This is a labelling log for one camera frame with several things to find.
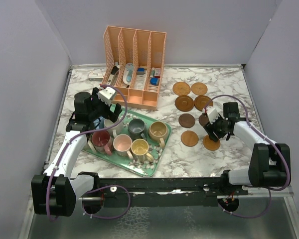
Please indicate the dark walnut coaster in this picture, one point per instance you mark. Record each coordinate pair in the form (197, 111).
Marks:
(186, 120)
(203, 120)

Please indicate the brown wooden ringed coaster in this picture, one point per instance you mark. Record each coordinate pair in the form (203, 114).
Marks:
(201, 101)

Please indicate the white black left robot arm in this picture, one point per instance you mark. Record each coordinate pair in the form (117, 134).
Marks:
(54, 193)

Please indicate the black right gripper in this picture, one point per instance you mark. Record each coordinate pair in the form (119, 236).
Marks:
(211, 128)

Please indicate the dark grey blue mug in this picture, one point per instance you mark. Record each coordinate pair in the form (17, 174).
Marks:
(137, 129)

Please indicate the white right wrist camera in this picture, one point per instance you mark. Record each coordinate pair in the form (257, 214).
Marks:
(212, 114)

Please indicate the yellow mug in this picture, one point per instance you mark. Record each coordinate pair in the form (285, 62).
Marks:
(140, 151)

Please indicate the pink mug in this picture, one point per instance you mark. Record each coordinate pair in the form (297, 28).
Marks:
(122, 145)

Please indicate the white packaged item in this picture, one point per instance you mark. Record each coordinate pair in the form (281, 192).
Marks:
(140, 78)

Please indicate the green mug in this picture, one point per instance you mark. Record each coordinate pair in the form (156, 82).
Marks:
(90, 145)

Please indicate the orange plastic desk organizer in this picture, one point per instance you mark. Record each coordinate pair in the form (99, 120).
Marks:
(142, 48)

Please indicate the light blue mug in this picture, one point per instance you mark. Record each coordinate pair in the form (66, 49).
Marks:
(99, 123)

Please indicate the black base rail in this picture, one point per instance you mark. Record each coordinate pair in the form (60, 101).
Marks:
(158, 192)

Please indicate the maroon red mug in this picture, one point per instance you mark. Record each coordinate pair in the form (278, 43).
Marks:
(102, 142)

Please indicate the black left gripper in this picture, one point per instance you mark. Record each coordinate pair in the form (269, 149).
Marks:
(112, 116)

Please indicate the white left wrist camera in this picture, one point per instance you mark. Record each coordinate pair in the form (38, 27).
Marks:
(106, 95)

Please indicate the black white stapler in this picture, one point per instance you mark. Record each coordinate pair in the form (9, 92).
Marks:
(113, 75)

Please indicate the light orange wooden coaster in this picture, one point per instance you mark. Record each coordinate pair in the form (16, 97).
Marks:
(189, 138)

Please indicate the red white small box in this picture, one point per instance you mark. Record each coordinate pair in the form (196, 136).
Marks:
(155, 72)

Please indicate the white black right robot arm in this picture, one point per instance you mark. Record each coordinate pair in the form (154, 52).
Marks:
(270, 162)

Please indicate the small white staples box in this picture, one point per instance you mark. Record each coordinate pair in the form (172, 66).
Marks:
(96, 76)

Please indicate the blue correction tape package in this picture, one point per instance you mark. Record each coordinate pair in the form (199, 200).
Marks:
(128, 73)

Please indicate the tan brown mug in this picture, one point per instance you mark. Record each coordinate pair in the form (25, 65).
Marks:
(158, 132)

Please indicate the woven rattan coaster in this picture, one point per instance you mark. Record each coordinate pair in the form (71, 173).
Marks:
(199, 88)
(181, 88)

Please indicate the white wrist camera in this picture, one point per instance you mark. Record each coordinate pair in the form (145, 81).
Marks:
(106, 95)
(212, 114)

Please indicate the beige grey mug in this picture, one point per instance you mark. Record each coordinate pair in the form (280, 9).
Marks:
(116, 128)

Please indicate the blue stamp box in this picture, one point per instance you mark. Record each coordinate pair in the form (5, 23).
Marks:
(154, 81)

